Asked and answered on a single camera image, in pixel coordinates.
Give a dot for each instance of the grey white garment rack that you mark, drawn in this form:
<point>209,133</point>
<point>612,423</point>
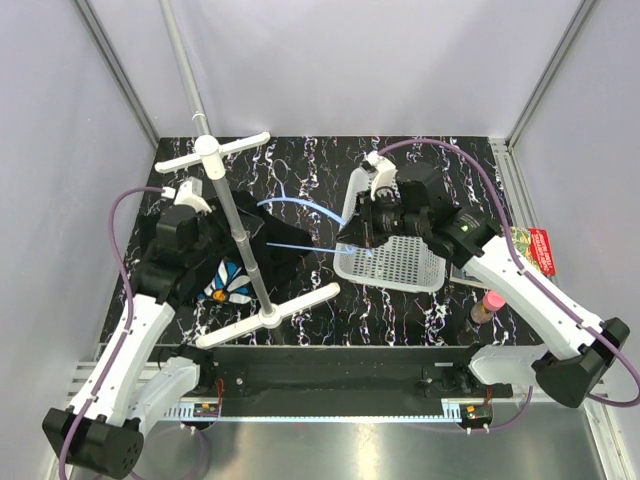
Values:
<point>210,153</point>

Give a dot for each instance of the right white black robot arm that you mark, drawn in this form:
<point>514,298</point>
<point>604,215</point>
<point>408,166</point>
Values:
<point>579,345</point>

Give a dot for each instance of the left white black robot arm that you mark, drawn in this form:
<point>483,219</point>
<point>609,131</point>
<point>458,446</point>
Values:
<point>104,427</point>

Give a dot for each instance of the light blue clothes hanger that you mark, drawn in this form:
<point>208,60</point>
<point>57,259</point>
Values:
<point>306,184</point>

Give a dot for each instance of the red cover book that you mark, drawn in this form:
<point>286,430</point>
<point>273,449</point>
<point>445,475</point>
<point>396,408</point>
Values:
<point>534,245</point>

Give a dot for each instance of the black marbled table mat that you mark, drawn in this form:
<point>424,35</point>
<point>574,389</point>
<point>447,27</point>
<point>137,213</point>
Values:
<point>359,315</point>

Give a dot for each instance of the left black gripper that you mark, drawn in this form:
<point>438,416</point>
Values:
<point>214,218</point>

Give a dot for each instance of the black daisy print t-shirt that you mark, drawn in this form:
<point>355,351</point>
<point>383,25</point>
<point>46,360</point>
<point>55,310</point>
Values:
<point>223,279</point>

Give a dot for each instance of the white plastic mesh basket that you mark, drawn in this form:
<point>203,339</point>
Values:
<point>402,263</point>

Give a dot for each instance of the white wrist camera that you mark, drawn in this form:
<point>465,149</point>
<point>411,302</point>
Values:
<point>189,193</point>
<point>381,171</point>

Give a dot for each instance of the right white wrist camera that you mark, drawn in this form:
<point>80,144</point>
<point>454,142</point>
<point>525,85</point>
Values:
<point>381,171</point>

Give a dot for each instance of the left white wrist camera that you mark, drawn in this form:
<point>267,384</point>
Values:
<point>189,193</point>

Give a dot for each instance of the pink cap bottle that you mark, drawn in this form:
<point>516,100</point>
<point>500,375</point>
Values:
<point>485,309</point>

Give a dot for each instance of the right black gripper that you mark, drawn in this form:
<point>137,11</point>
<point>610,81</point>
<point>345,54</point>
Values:
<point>361,230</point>

